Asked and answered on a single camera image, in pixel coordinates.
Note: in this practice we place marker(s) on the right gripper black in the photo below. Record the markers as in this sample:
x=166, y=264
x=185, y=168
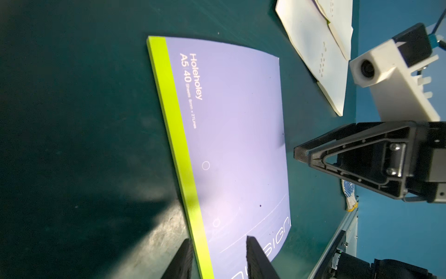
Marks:
x=400, y=160

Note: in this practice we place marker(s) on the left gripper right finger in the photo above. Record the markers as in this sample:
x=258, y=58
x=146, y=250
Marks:
x=258, y=265

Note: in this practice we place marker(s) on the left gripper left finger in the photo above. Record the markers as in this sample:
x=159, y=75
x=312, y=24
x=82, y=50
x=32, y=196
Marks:
x=181, y=265

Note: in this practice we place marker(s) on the small open notebook far right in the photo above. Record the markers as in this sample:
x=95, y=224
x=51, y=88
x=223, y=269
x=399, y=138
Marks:
x=338, y=14

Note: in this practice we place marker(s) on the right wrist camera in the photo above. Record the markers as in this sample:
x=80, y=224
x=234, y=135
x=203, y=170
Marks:
x=391, y=72

